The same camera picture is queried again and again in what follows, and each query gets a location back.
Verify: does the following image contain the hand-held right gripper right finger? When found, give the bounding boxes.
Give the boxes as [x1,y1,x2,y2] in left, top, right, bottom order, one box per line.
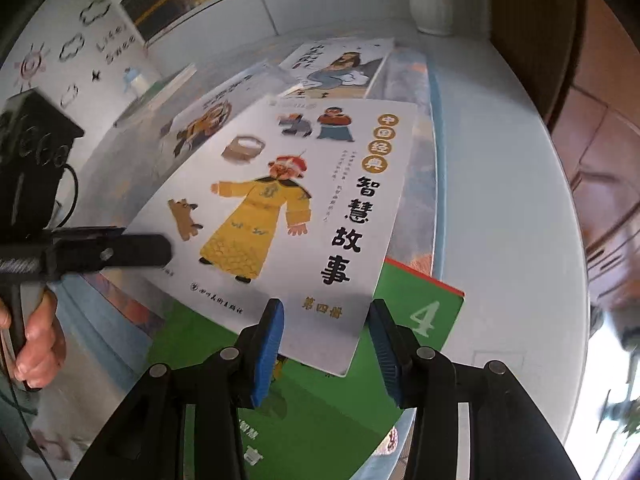
[368,298,563,480]

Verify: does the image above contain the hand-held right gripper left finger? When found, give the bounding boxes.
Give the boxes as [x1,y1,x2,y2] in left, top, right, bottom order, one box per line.
[70,298,286,480]

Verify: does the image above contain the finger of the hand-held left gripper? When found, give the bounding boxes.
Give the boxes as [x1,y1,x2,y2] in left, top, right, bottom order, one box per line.
[50,232,173,277]

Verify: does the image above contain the green cover book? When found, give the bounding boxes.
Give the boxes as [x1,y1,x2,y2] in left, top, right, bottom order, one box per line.
[145,257,466,480]

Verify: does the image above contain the pile of books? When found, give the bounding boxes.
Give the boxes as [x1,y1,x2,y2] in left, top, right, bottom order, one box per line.
[114,62,198,128]

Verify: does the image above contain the white book with yellow-robed figure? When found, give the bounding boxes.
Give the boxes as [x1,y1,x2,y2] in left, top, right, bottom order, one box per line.
[120,96,420,378]

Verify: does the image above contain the white book with monkey warrior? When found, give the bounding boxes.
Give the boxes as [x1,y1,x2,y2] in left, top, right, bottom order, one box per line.
[160,60,296,158]

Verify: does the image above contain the white book with blue-robed figure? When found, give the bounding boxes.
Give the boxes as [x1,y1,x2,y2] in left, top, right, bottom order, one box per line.
[277,37,396,101]

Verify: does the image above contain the person's left hand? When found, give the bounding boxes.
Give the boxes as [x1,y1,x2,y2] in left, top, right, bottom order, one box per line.
[14,292,67,392]

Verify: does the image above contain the white bottle with blue cap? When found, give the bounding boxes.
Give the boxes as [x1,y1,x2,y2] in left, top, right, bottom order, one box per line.
[122,66,148,95]

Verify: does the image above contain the leaf patterned tablecloth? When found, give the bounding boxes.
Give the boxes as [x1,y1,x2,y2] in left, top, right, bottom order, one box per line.
[50,47,441,480]

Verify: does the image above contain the row of dark book volumes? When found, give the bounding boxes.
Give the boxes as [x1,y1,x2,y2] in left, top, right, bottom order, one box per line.
[120,0,201,43]

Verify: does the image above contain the blurred green plant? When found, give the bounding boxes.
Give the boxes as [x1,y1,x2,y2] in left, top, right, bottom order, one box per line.
[597,390,640,441]

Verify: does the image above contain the white bookshelf cabinet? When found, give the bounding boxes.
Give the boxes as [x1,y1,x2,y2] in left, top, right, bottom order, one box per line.
[100,0,421,61]

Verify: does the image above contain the brown wooden cabinet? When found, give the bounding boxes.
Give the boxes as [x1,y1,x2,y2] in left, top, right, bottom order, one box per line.
[487,0,588,133]

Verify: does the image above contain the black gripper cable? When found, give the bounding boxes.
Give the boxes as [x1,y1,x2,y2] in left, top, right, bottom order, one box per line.
[0,162,81,480]

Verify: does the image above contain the sun wall sticker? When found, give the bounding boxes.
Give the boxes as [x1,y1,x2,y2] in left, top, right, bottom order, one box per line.
[14,45,51,90]

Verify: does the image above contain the wall lettering sticker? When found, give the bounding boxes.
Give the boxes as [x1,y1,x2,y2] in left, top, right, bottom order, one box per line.
[95,22,138,63]

